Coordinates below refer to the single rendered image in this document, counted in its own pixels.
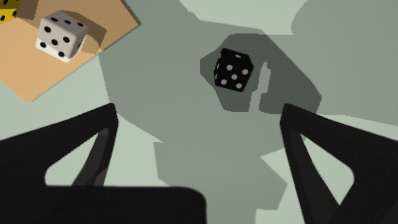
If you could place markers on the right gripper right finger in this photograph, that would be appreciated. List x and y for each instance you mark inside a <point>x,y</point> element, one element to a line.
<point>373,159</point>

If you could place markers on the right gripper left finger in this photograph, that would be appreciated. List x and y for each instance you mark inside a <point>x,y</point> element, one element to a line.
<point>25,158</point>

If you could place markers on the tan flat mat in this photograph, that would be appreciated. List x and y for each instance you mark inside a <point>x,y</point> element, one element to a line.
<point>29,71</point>

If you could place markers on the white die with black pips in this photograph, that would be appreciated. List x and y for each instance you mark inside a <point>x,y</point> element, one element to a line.
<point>61,36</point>

